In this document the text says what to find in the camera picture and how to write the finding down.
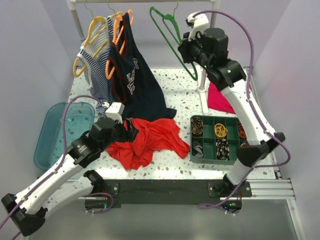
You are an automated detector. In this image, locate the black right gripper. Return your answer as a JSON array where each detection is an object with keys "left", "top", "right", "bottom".
[{"left": 178, "top": 29, "right": 212, "bottom": 71}]

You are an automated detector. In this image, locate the red tank top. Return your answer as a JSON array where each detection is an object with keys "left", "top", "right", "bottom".
[{"left": 105, "top": 118, "right": 190, "bottom": 170}]

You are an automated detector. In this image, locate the green clothes hanger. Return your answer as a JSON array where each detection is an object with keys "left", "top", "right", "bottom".
[{"left": 149, "top": 0, "right": 198, "bottom": 81}]

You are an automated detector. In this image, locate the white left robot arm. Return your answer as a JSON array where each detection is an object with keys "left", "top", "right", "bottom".
[{"left": 0, "top": 117, "right": 139, "bottom": 237}]

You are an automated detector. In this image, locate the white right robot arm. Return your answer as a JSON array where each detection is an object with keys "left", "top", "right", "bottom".
[{"left": 178, "top": 27, "right": 285, "bottom": 197}]

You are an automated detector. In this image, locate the navy tank top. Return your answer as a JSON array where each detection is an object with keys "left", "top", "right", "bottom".
[{"left": 107, "top": 13, "right": 177, "bottom": 122}]

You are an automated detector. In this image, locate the orange clothes hanger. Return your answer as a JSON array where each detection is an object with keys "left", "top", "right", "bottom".
[{"left": 105, "top": 9, "right": 134, "bottom": 80}]

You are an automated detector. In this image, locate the yellow clothes hanger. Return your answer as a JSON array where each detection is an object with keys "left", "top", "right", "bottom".
[{"left": 73, "top": 0, "right": 107, "bottom": 78}]

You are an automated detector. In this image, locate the blue white striped tank top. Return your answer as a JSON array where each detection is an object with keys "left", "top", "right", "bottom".
[{"left": 77, "top": 16, "right": 115, "bottom": 105}]

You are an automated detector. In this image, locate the teal plastic bin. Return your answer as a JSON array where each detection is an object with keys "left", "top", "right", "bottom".
[{"left": 33, "top": 102, "right": 95, "bottom": 171}]

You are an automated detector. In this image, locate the pink folded cloth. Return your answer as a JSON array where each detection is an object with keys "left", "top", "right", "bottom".
[{"left": 207, "top": 83, "right": 235, "bottom": 114}]

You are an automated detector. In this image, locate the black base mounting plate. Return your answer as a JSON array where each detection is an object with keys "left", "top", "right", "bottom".
[{"left": 83, "top": 178, "right": 253, "bottom": 210}]

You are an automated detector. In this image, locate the brown patterned rolled band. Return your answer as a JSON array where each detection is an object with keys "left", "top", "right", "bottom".
[{"left": 191, "top": 116, "right": 203, "bottom": 137}]

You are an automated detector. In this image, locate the grey white rolled band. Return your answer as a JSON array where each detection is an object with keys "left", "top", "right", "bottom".
[{"left": 191, "top": 144, "right": 204, "bottom": 158}]

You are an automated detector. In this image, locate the green compartment tray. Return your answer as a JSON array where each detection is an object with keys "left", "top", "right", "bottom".
[{"left": 190, "top": 115, "right": 247, "bottom": 165}]

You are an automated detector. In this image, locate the yellow rolled band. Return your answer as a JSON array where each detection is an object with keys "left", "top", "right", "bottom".
[{"left": 214, "top": 123, "right": 228, "bottom": 139}]

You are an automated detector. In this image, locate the orange black rolled band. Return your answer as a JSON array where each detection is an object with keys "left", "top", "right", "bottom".
[{"left": 237, "top": 120, "right": 247, "bottom": 140}]

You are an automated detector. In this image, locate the black white patterned rolled band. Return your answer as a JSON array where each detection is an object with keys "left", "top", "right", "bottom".
[{"left": 215, "top": 139, "right": 230, "bottom": 161}]

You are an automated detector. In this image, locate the white clothes rack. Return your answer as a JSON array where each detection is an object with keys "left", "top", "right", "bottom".
[{"left": 66, "top": 0, "right": 221, "bottom": 114}]

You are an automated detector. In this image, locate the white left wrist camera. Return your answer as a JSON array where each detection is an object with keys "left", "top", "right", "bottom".
[{"left": 105, "top": 102, "right": 125, "bottom": 123}]

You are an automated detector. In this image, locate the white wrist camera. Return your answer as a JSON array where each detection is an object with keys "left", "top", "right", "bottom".
[
  {"left": 186, "top": 12, "right": 210, "bottom": 42},
  {"left": 105, "top": 102, "right": 125, "bottom": 123}
]

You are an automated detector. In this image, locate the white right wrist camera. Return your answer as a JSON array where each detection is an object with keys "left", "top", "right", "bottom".
[{"left": 186, "top": 12, "right": 210, "bottom": 42}]

